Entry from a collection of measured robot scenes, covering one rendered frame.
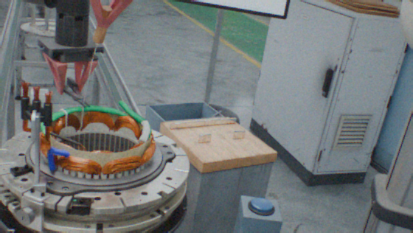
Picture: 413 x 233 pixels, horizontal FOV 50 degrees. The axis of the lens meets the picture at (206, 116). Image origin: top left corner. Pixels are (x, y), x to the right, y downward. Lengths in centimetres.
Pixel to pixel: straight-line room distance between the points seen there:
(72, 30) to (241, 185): 47
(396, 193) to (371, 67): 240
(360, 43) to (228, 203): 208
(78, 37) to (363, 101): 249
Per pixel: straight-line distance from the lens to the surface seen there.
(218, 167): 89
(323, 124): 300
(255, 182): 99
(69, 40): 81
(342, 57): 288
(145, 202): 67
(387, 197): 67
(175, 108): 115
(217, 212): 97
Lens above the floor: 147
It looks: 21 degrees down
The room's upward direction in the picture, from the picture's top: 9 degrees clockwise
